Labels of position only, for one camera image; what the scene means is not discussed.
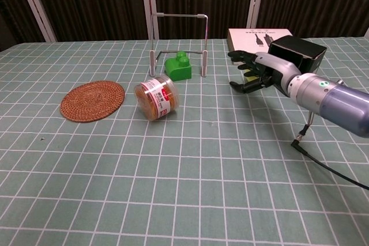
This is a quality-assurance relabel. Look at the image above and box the green toy building block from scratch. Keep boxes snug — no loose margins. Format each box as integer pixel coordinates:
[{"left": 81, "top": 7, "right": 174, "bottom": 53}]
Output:
[{"left": 164, "top": 51, "right": 193, "bottom": 82}]

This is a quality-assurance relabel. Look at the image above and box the black cardboard box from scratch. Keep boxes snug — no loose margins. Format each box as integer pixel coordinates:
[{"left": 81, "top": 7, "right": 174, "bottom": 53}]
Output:
[{"left": 268, "top": 35, "right": 328, "bottom": 75}]

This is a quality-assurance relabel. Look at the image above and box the black cable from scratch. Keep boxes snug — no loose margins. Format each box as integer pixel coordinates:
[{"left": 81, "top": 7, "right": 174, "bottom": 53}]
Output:
[{"left": 291, "top": 112, "right": 369, "bottom": 191}]

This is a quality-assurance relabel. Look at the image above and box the round woven rattan coaster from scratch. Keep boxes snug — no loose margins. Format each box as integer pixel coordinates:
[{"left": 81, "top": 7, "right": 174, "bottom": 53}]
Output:
[{"left": 59, "top": 80, "right": 126, "bottom": 123}]

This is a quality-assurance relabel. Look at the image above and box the white product box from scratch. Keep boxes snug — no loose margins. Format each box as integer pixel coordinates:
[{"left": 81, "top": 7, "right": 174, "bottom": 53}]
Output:
[{"left": 226, "top": 28, "right": 295, "bottom": 67}]

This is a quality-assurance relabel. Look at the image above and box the metal wire stand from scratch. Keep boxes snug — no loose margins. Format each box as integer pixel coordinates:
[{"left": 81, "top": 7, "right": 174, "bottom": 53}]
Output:
[{"left": 149, "top": 12, "right": 209, "bottom": 78}]

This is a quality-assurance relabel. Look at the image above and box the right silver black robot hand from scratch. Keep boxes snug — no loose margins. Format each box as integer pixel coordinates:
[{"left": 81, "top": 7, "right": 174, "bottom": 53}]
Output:
[{"left": 227, "top": 50, "right": 302, "bottom": 94}]

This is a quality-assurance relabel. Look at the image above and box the clear plastic jar red label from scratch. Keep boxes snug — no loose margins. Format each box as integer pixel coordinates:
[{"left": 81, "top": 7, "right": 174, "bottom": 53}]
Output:
[{"left": 134, "top": 74, "right": 180, "bottom": 122}]

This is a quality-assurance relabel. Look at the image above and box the green checkered tablecloth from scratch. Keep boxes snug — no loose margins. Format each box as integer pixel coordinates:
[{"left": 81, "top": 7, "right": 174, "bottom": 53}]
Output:
[{"left": 0, "top": 37, "right": 369, "bottom": 246}]

